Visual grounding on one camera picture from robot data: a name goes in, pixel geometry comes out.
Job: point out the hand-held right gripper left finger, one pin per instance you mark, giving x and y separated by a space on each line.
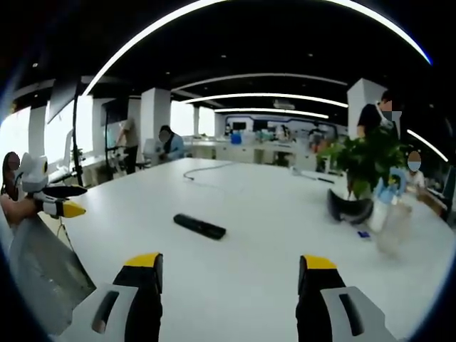
142 306

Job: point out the black tripod stand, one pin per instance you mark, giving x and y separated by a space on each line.
76 142

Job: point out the dark wall screen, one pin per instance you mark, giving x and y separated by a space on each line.
114 111

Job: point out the dark pen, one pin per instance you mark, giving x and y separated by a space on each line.
326 180

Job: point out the black remote control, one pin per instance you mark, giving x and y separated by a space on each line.
199 226

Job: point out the cardboard box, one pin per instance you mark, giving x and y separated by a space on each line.
432 201

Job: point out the clear plastic container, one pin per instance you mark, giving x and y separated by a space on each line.
393 231

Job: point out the green potted plant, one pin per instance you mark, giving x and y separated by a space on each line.
367 160

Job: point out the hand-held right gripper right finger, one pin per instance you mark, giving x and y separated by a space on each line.
317 306

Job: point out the grey cloth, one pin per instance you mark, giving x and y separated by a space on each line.
46 270

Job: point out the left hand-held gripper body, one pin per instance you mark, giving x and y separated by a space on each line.
33 174

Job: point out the black curved headset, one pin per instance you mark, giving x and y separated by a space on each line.
351 213

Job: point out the small blue object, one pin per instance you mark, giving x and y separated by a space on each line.
363 234

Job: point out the dark hanging screen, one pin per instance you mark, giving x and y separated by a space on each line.
62 101

